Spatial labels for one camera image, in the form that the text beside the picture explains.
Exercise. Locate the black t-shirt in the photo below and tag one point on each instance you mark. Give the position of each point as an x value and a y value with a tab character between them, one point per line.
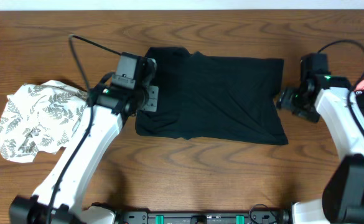
215	97

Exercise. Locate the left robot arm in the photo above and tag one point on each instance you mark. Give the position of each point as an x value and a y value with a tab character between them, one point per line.
117	96

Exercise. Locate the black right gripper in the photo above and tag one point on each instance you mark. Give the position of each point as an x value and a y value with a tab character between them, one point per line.
285	101

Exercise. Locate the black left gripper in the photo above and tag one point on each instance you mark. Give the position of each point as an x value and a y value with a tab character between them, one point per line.
152	104

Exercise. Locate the white fern print cloth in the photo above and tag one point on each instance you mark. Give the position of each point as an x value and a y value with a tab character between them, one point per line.
40	118

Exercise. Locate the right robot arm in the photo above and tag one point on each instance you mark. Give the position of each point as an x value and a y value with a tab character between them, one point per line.
322	95

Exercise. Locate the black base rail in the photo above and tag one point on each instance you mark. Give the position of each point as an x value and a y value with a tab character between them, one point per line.
257	214

